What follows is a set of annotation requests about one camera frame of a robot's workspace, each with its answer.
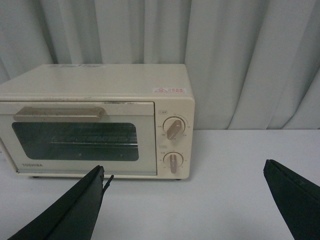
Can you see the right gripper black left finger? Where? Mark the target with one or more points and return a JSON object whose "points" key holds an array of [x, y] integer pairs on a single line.
{"points": [[74, 215]]}

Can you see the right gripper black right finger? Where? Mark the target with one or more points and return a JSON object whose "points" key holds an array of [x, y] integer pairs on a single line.
{"points": [[297, 199]]}

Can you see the beige oven door handle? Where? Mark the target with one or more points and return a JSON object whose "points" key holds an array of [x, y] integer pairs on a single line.
{"points": [[59, 115]]}

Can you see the cream Toshiba toaster oven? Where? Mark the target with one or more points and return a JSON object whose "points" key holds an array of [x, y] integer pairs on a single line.
{"points": [[167, 86]]}

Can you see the white pleated curtain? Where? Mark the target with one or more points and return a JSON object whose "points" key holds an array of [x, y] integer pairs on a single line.
{"points": [[253, 64]]}

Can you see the oven glass door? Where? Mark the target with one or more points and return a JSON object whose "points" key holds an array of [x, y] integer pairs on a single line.
{"points": [[123, 142]]}

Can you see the upper beige oven knob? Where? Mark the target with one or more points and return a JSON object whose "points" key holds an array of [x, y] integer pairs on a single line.
{"points": [[173, 127]]}

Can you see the lower beige oven knob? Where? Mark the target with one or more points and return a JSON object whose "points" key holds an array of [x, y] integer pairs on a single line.
{"points": [[173, 160]]}

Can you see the beige oven knob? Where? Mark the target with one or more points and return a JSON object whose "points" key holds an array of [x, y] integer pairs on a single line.
{"points": [[173, 127], [173, 160]]}

